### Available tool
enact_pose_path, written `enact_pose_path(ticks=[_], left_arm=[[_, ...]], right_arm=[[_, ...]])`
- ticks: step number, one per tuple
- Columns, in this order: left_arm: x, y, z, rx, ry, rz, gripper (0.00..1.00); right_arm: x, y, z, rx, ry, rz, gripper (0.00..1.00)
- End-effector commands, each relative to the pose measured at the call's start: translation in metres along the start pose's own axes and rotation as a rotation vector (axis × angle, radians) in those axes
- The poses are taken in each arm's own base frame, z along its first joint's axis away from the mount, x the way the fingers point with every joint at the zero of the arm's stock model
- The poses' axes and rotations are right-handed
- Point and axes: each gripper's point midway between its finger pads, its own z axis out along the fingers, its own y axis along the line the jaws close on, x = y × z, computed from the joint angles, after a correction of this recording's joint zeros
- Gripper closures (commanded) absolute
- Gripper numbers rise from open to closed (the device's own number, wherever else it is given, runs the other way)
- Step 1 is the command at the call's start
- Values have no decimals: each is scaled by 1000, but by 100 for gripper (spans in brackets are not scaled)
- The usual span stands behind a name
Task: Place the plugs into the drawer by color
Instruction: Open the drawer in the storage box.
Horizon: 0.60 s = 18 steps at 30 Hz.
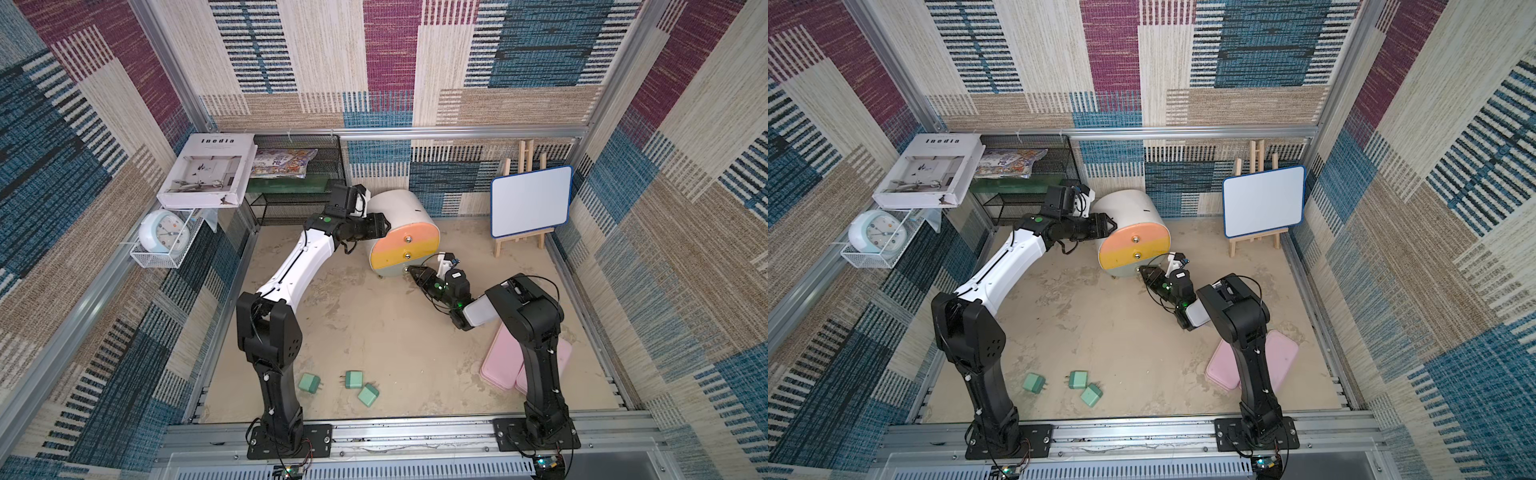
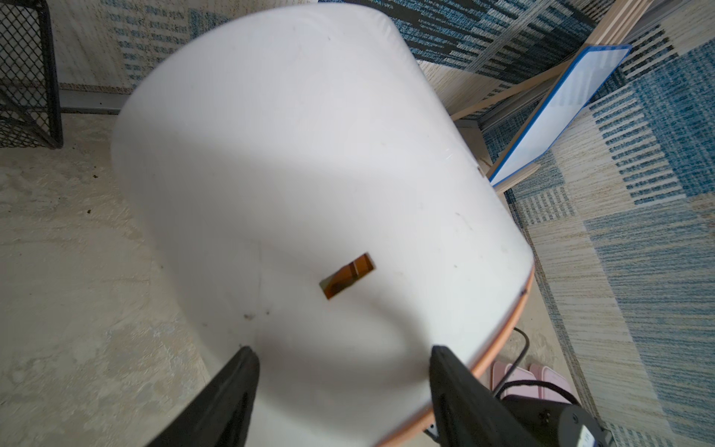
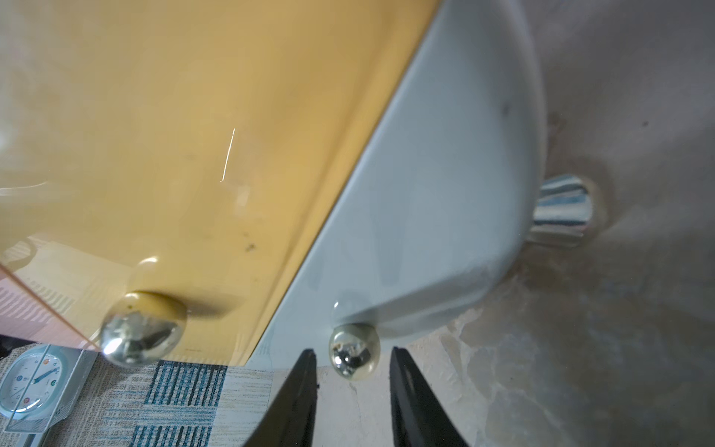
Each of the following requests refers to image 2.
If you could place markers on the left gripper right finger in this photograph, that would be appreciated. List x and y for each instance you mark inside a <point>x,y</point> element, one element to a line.
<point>466,413</point>

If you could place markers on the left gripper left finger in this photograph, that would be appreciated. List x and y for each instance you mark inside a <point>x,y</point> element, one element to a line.
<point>221,414</point>

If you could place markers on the white round drawer cabinet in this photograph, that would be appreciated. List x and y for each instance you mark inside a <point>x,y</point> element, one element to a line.
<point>313,200</point>

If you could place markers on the pink case left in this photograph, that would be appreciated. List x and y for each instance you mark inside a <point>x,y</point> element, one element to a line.
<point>499,371</point>

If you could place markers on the pink case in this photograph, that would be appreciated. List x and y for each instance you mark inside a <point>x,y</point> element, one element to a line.
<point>499,371</point>
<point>546,374</point>

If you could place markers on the pink case right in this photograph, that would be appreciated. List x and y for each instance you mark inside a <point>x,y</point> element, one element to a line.
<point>546,374</point>

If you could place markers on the white board on easel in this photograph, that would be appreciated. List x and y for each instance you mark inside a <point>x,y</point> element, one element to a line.
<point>571,85</point>

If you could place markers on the black wire shelf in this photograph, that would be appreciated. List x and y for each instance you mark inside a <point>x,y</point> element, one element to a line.
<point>30,93</point>

